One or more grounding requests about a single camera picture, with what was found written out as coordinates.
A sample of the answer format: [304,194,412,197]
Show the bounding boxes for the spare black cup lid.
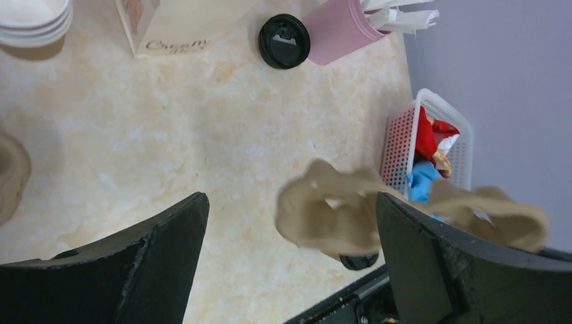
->
[257,13,310,70]

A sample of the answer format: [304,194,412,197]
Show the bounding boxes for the white wrapped straws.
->
[360,0,440,35]

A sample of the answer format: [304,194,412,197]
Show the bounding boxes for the white plastic basket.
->
[380,88,474,197]

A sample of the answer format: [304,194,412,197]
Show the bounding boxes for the pink straw holder cup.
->
[302,0,389,65]

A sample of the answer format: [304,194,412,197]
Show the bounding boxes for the stack of paper cups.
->
[1,0,73,61]

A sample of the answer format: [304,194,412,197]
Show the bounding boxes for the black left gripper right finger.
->
[376,193,571,323]

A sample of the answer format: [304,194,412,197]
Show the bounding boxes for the brown pulp cup carrier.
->
[275,159,548,257]

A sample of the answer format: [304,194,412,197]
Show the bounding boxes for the cream paper gift bag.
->
[115,0,257,58]

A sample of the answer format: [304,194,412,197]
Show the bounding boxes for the blue cartoon packet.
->
[407,160,444,205]

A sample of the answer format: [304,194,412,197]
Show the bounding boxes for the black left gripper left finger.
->
[1,192,209,323]

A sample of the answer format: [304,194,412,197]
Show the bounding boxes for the red snack packet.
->
[414,106,460,178]

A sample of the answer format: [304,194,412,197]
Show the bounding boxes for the black plastic cup lid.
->
[339,252,379,271]

